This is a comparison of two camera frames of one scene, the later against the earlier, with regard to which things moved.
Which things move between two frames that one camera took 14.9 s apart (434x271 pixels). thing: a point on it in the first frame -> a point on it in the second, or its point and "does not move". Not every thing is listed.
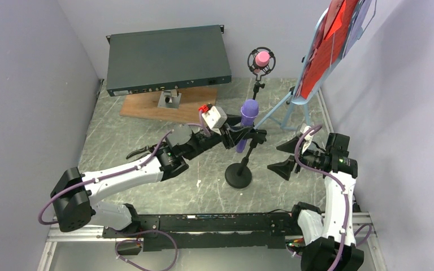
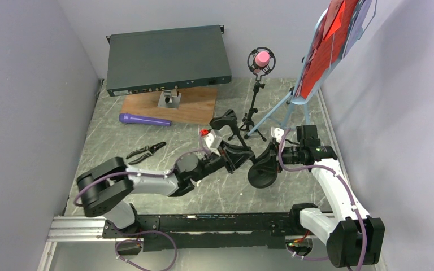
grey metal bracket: [169, 99] does not move
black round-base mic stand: [239, 175] -> [264, 171]
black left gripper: [231, 137] -> [237, 156]
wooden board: [145, 104] does not move
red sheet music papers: [328, 45] does not move
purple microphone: [249, 110] -> [129, 118]
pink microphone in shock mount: [260, 61] does not move
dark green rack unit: [156, 60] does not move
